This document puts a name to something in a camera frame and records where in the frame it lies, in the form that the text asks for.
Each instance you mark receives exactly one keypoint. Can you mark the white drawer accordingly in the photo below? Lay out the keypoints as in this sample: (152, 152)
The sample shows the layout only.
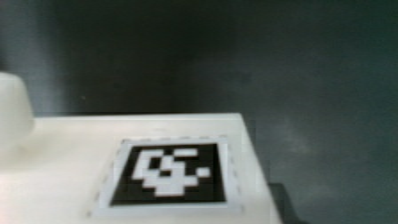
(127, 169)

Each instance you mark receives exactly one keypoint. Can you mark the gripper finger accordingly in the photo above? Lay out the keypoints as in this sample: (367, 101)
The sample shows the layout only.
(285, 205)

